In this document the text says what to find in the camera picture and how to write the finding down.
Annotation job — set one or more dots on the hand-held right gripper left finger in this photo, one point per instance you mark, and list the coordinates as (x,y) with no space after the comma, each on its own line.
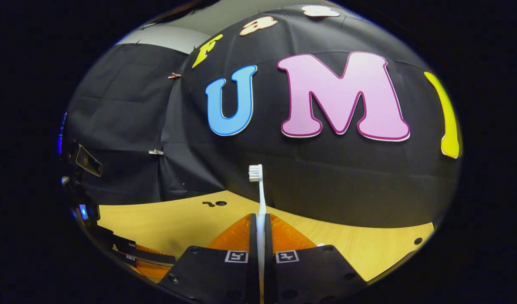
(253,240)

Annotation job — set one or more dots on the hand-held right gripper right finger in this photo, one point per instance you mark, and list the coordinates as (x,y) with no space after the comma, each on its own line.
(268,242)

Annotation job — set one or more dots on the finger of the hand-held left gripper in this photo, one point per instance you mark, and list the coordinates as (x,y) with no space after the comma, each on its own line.
(151,270)
(148,254)

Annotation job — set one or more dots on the blue toothbrush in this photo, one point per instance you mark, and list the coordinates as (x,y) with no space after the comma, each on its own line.
(262,202)

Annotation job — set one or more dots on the silver cloth clip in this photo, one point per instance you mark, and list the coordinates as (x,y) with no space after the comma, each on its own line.
(156,152)

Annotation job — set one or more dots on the black backdrop cloth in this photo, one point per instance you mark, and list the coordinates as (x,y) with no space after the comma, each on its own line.
(326,181)

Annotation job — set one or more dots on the copper cloth clip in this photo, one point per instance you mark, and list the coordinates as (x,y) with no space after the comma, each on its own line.
(174,76)

